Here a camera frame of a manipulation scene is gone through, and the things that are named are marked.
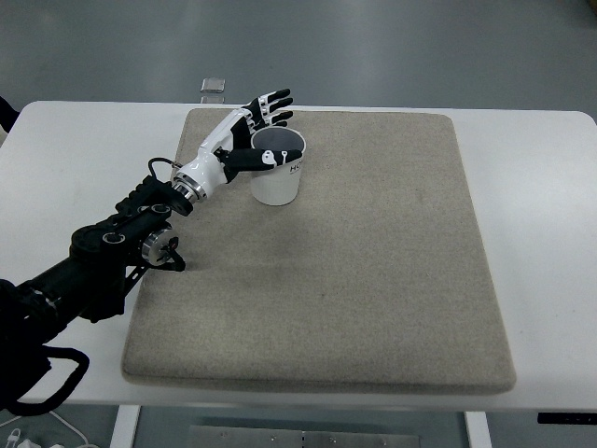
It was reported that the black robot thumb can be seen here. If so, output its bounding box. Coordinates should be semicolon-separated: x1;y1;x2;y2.
222;148;303;172

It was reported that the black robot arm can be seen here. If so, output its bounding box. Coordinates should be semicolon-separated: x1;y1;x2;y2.
1;89;302;416

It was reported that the white table leg left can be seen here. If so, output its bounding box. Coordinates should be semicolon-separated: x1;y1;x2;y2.
108;405;141;448

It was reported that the white cable under table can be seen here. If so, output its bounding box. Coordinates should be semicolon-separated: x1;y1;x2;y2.
0;407;94;448

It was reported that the black table control panel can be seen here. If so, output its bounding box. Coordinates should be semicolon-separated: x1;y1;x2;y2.
537;413;597;426

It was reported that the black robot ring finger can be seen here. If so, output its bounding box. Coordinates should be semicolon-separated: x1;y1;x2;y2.
261;110;294;125

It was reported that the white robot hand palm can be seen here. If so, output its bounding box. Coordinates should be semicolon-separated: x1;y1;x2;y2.
173;106;257;203

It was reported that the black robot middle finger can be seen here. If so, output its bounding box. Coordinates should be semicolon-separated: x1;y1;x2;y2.
258;96;293;113

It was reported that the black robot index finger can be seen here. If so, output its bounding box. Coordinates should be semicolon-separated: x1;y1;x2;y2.
257;89;290;105

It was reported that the metal base plate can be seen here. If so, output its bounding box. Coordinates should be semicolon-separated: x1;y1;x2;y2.
187;426;421;448

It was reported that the person in black clothes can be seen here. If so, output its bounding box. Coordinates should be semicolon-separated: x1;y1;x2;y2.
0;97;20;133

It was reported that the black sleeved cable loop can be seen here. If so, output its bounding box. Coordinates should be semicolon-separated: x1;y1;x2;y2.
0;344;90;416

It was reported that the white ribbed cup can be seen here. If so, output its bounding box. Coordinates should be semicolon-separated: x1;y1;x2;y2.
250;126;306;206

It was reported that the beige fabric mat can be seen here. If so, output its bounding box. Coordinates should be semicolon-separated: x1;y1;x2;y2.
121;111;516;395

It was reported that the white table leg right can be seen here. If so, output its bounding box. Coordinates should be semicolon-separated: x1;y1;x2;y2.
465;412;493;448

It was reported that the white table leg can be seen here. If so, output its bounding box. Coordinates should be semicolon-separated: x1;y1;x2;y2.
465;412;493;448
108;405;141;448

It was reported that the clear floor socket cover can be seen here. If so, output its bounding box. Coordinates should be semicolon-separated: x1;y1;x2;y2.
200;77;226;105

